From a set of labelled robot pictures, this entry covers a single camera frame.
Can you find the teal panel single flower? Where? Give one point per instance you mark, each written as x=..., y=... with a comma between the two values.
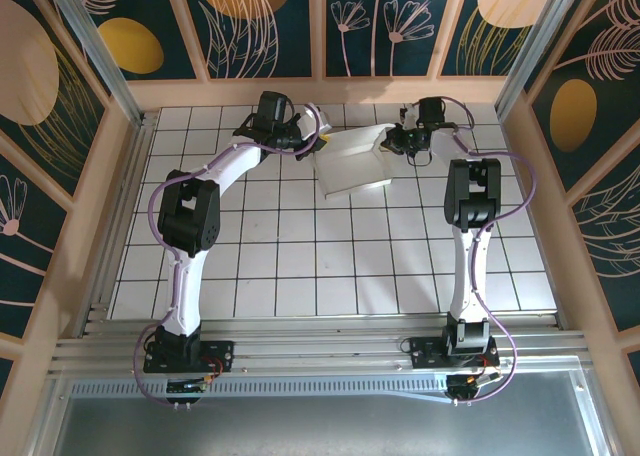
x=25, y=256

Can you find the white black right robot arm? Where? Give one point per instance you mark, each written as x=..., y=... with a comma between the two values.
x=470, y=276

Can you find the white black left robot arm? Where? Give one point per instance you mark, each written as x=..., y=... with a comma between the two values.
x=185, y=286

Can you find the white paper box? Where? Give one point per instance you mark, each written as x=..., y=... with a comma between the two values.
x=350, y=171

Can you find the teal panel pale circle grass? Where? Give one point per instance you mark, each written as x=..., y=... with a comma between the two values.
x=500, y=26

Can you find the teal panel pink flowers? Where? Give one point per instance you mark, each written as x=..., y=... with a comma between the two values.
x=390, y=26

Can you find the teal panel feather leaves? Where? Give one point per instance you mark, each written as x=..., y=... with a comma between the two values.
x=600, y=26

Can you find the teal panel pink leaf outlines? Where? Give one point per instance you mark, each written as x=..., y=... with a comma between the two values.
x=615, y=236

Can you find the teal panel orange circle leaves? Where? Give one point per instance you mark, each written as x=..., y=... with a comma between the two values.
x=240, y=26

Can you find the teal panel yellow oval stem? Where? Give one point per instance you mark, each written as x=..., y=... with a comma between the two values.
x=575, y=116

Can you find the aluminium side rail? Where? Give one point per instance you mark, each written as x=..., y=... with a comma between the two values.
x=125, y=201

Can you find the teal panel large pale circle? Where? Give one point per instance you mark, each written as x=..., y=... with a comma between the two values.
x=30, y=76

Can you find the grey metal sheet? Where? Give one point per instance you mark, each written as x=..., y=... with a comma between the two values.
x=320, y=431

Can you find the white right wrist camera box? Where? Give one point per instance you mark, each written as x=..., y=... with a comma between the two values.
x=410, y=116

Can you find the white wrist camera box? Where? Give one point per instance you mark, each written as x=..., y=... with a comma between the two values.
x=410, y=116
x=312, y=121

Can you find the small controller board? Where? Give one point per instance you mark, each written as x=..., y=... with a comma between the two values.
x=185, y=387
x=462, y=383

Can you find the aluminium frame post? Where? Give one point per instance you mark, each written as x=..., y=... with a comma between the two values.
x=530, y=51
x=100, y=61

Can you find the teal panel yellow oval fern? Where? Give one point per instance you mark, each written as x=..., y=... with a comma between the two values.
x=150, y=26

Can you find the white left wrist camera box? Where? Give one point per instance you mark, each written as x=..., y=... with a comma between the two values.
x=312, y=121

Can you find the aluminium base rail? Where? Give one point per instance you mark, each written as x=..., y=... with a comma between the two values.
x=320, y=341

